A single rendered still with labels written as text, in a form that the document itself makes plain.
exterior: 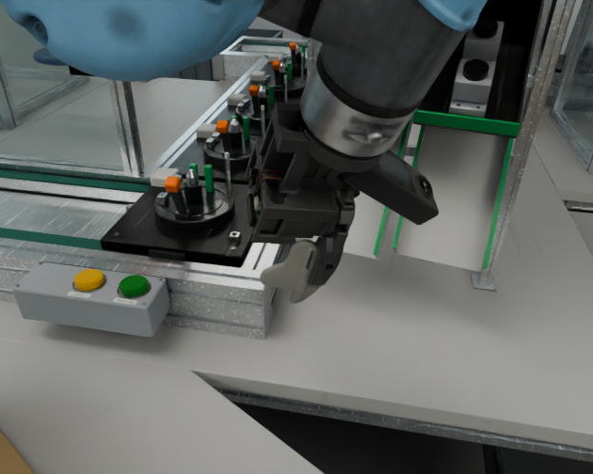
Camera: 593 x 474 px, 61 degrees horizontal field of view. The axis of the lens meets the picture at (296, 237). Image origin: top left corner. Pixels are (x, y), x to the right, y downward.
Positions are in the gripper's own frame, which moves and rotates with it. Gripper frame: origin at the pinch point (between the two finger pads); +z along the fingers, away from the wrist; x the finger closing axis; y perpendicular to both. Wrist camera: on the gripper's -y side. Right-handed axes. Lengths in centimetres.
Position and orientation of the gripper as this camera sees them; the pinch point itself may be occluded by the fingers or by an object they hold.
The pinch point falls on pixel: (296, 258)
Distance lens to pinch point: 53.4
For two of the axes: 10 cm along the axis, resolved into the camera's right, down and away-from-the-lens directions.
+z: -2.8, 5.3, 8.0
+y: -9.5, -0.3, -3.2
